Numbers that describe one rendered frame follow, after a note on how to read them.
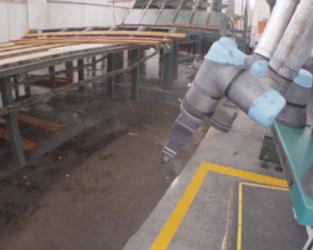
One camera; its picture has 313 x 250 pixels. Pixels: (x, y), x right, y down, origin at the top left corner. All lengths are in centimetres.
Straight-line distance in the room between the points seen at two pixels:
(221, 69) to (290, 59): 17
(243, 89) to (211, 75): 7
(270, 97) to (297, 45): 15
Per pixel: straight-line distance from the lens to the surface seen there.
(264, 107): 47
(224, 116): 57
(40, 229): 150
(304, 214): 62
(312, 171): 64
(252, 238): 105
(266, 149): 214
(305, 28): 57
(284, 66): 57
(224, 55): 48
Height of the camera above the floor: 106
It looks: 23 degrees down
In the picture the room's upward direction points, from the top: 2 degrees clockwise
